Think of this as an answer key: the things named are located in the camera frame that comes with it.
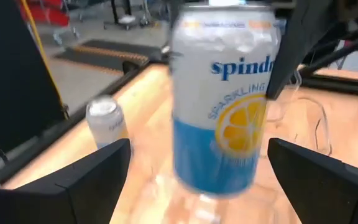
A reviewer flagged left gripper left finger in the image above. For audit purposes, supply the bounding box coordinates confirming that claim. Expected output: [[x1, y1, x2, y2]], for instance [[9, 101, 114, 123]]
[[0, 138, 132, 224]]

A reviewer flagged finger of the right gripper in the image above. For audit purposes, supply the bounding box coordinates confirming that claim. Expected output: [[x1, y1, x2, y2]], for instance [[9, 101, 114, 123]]
[[265, 0, 318, 101]]

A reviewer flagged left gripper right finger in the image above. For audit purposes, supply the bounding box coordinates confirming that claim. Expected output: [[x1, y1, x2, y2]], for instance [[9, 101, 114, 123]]
[[267, 138, 358, 224]]

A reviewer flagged silver can blue label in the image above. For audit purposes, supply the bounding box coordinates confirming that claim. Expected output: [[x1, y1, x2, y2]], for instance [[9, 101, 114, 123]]
[[85, 95, 130, 150]]

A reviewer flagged Spindrift lemon soda can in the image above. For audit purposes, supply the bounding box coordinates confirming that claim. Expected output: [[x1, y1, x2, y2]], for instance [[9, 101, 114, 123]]
[[169, 2, 282, 200]]

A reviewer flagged clear plastic bin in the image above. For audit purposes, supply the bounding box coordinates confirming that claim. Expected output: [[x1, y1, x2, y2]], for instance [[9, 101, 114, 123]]
[[129, 90, 334, 224]]

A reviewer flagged black folding divider panel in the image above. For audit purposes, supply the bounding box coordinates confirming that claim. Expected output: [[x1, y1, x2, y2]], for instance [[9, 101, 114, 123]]
[[0, 0, 69, 169]]

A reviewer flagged orange striped black floor mat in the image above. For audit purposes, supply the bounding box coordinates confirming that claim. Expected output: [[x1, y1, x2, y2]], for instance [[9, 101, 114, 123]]
[[53, 39, 164, 74]]

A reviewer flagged black standing desk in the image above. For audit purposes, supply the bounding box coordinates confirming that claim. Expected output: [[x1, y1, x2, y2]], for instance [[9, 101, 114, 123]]
[[103, 0, 152, 31]]

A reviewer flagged red plastic storage bin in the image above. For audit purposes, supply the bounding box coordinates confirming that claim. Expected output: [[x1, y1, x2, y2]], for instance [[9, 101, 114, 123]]
[[19, 0, 71, 28]]

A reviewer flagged yellow cable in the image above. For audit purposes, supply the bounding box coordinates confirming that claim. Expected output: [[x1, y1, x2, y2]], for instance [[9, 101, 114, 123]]
[[20, 0, 70, 121]]

